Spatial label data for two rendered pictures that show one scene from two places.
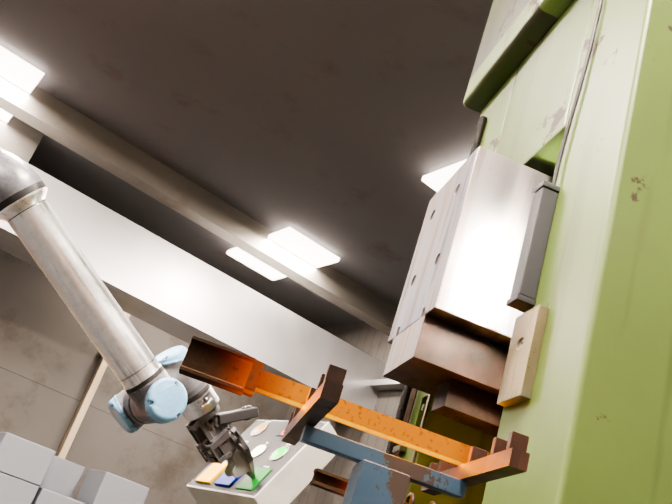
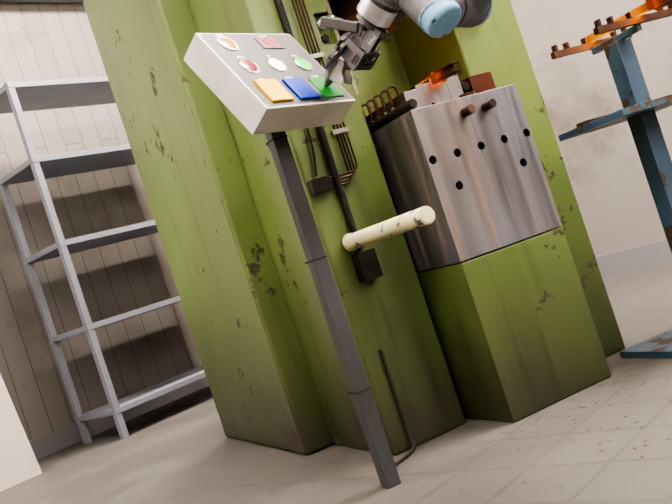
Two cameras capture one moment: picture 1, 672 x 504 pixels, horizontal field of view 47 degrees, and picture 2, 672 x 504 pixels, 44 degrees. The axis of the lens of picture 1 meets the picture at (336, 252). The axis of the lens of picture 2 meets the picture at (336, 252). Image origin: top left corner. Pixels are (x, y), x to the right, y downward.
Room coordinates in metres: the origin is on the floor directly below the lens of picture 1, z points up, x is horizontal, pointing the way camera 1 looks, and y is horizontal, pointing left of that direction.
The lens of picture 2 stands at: (2.69, 1.95, 0.60)
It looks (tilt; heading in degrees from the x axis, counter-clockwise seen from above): 0 degrees down; 252
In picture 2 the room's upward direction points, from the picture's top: 18 degrees counter-clockwise
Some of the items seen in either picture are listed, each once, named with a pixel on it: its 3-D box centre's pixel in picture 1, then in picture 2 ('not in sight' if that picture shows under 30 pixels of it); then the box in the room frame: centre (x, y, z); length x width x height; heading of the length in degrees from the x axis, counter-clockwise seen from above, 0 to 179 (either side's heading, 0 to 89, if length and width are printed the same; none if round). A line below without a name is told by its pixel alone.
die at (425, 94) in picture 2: not in sight; (399, 113); (1.59, -0.41, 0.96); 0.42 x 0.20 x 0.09; 97
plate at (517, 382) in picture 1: (522, 356); not in sight; (1.26, -0.37, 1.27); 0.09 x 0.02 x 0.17; 7
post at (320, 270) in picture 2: not in sight; (324, 282); (2.10, -0.05, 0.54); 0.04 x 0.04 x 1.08; 7
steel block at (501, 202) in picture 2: not in sight; (438, 189); (1.53, -0.43, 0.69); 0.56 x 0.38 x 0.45; 97
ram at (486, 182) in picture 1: (523, 275); not in sight; (1.54, -0.41, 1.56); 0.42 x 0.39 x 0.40; 97
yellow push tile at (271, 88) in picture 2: (213, 474); (272, 91); (2.12, 0.11, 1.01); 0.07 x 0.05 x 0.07; 32
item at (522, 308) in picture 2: not in sight; (484, 326); (1.53, -0.43, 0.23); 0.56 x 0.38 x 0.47; 97
